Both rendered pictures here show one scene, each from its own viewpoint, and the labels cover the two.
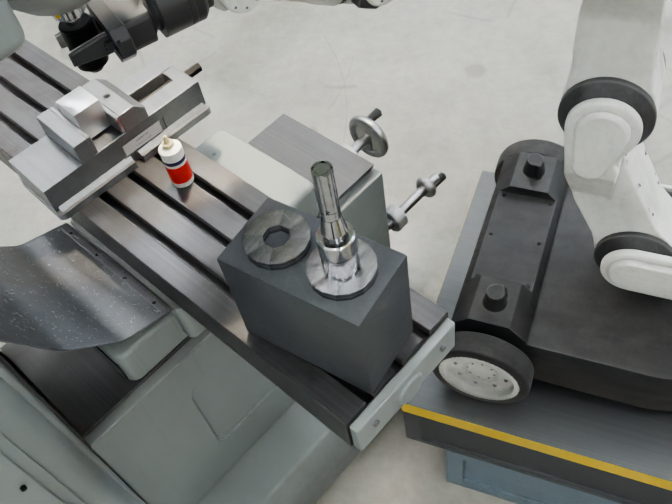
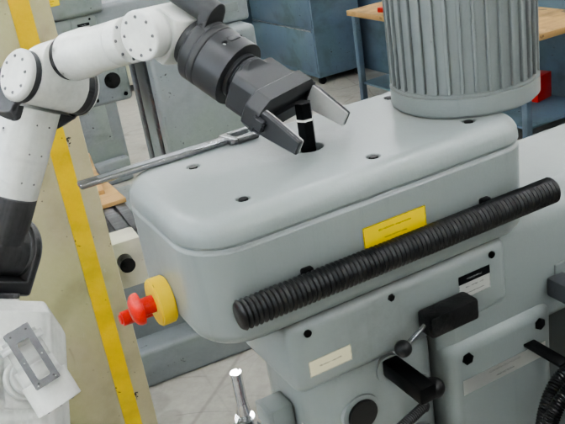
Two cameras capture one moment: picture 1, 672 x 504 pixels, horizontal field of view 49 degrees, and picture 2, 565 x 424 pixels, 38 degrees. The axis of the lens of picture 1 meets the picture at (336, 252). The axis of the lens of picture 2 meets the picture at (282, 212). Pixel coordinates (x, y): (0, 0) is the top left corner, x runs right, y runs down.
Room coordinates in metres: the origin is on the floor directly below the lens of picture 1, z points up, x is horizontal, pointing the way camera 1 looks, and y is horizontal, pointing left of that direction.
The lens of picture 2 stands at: (1.89, 0.47, 2.23)
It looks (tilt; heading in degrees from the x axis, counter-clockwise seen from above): 23 degrees down; 193
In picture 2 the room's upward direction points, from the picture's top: 9 degrees counter-clockwise
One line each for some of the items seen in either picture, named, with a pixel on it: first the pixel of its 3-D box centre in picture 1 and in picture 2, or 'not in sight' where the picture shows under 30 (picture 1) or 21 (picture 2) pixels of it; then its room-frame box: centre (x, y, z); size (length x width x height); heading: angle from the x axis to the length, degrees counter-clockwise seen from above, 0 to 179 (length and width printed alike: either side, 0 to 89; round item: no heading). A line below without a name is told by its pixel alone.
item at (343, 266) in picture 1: (338, 252); not in sight; (0.54, 0.00, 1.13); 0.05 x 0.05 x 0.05
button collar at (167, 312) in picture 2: not in sight; (161, 300); (1.07, 0.11, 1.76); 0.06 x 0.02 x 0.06; 38
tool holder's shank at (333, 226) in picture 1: (328, 203); (240, 394); (0.54, 0.00, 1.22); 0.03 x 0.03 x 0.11
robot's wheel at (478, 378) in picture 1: (481, 368); not in sight; (0.66, -0.24, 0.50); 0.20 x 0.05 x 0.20; 60
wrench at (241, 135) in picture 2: not in sight; (169, 157); (0.93, 0.11, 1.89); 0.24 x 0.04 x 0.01; 129
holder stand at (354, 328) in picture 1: (319, 293); not in sight; (0.57, 0.03, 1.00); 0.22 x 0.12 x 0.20; 48
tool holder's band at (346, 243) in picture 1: (335, 236); (245, 417); (0.54, 0.00, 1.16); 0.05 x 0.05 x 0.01
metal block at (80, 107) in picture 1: (83, 113); not in sight; (1.05, 0.38, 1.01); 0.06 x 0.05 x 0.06; 36
